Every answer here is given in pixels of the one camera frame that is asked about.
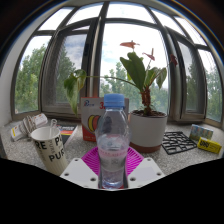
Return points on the brown framed bay window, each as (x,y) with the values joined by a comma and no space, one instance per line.
(96,60)

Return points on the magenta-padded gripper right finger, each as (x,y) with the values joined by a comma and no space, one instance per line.
(143,171)

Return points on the long yellow box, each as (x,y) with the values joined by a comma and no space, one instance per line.
(209,145)

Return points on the clear plastic tube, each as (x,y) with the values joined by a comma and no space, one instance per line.
(53,126)

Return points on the black grid trivet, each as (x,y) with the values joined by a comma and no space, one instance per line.
(178,142)

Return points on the cream paper cup black lettering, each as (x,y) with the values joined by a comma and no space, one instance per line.
(51,151)

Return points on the potted plant in white pot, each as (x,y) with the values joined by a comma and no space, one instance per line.
(148,131)

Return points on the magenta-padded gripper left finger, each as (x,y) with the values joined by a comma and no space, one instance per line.
(81,171)

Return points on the clear blue-capped water bottle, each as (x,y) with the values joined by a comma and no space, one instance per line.
(112,140)

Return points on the red white filament spool box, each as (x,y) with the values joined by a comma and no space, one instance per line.
(88,123)

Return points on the colourful flat book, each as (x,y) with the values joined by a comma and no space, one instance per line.
(68,131)

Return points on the teal patterned flat box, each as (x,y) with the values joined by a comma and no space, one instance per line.
(201,132)

